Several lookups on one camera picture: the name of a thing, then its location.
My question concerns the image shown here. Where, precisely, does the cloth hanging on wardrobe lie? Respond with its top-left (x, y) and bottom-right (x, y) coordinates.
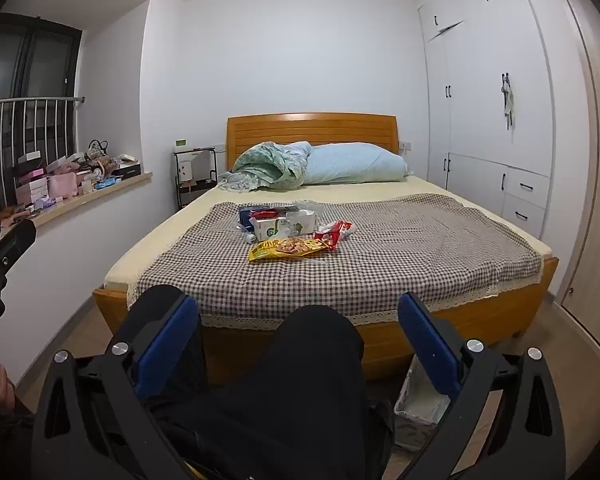
top-left (500, 73), bottom-right (517, 131)

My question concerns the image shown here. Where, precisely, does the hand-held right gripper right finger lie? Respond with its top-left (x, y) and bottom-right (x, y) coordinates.
top-left (398, 290), bottom-right (567, 480)

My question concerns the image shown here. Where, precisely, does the wooden bed frame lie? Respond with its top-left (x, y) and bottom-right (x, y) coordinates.
top-left (92, 112), bottom-right (560, 377)

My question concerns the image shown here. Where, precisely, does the cream bed sheet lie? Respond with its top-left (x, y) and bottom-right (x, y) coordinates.
top-left (102, 175), bottom-right (553, 292)

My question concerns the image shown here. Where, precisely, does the black bedside rack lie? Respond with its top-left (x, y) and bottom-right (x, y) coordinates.
top-left (172, 146), bottom-right (218, 211)

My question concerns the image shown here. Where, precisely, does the wooden windowsill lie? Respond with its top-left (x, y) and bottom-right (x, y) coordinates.
top-left (30, 171), bottom-right (153, 228)

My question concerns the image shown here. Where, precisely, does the yellow snack bag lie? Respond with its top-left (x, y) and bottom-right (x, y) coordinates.
top-left (248, 237), bottom-right (329, 264)

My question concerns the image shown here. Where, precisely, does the white wardrobe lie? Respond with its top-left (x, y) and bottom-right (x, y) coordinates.
top-left (417, 0), bottom-right (556, 243)

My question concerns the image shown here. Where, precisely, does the person's black trouser leg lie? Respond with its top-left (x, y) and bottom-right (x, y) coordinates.
top-left (145, 305), bottom-right (396, 480)

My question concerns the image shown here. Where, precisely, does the white door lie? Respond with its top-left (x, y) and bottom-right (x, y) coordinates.
top-left (555, 0), bottom-right (600, 336)

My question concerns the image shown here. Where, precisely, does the dark window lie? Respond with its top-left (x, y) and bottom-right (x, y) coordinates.
top-left (0, 12), bottom-right (83, 221)

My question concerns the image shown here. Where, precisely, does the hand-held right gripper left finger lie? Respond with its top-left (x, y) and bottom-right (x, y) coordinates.
top-left (31, 284), bottom-right (200, 480)

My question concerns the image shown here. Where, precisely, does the pile of boxes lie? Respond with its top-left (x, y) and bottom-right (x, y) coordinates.
top-left (0, 140), bottom-right (143, 221)

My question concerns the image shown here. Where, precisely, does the light blue pillow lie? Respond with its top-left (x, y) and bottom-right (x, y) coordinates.
top-left (302, 142), bottom-right (411, 186)

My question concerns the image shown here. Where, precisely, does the metal window railing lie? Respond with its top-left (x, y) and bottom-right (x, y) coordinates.
top-left (0, 96), bottom-right (86, 218)

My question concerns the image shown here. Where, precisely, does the white green milk carton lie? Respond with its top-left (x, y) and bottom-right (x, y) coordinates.
top-left (250, 216), bottom-right (290, 242)

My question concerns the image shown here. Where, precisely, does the brown checkered blanket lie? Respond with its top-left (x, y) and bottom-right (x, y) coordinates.
top-left (126, 194), bottom-right (543, 331)

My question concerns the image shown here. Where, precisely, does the green floral quilt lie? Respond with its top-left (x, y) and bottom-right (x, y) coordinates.
top-left (219, 141), bottom-right (313, 193)

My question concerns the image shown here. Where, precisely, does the blue box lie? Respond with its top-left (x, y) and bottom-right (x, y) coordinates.
top-left (237, 203), bottom-right (287, 224)

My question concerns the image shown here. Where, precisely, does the red snack wrapper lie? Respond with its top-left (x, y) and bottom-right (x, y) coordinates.
top-left (313, 220), bottom-right (356, 251)

